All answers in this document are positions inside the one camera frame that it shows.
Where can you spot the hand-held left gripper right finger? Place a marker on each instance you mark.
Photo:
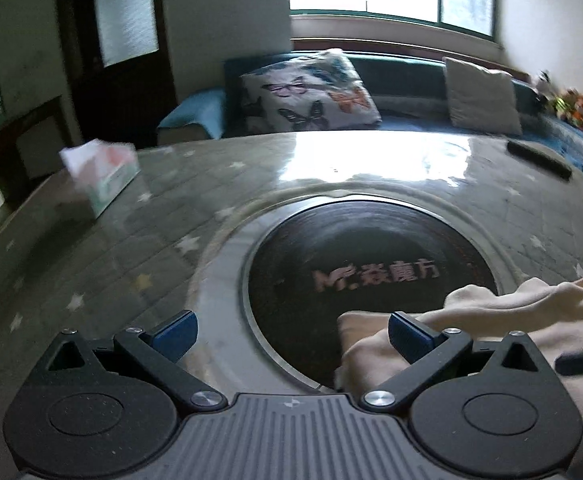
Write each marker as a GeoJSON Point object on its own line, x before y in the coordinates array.
{"type": "Point", "coordinates": [411, 336]}

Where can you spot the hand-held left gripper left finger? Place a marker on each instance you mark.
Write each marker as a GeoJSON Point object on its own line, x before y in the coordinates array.
{"type": "Point", "coordinates": [175, 336]}

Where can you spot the cream cloth garment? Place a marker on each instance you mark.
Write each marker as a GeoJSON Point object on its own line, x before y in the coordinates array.
{"type": "Point", "coordinates": [511, 310]}

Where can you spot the round black induction cooktop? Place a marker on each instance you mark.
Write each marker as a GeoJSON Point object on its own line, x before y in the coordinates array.
{"type": "Point", "coordinates": [361, 255]}

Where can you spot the tissue box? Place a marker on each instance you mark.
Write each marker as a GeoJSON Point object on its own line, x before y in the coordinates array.
{"type": "Point", "coordinates": [104, 172]}

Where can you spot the black remote control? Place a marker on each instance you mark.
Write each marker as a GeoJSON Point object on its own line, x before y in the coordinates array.
{"type": "Point", "coordinates": [539, 159]}

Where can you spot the plain white pillow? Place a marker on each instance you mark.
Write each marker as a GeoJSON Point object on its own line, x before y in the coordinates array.
{"type": "Point", "coordinates": [481, 95]}

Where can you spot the teal sofa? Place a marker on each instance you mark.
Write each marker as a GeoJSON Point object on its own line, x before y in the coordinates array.
{"type": "Point", "coordinates": [411, 85]}

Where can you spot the pile of stuffed toys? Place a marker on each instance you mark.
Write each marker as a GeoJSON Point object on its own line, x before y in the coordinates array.
{"type": "Point", "coordinates": [569, 102]}

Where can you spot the butterfly print pillow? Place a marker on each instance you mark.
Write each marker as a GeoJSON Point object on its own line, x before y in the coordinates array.
{"type": "Point", "coordinates": [311, 92]}

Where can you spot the dark wooden shelf cabinet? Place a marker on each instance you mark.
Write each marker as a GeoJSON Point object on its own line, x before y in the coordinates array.
{"type": "Point", "coordinates": [6, 125]}

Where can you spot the dark door with frosted glass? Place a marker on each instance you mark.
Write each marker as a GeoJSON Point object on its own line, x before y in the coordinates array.
{"type": "Point", "coordinates": [121, 50]}

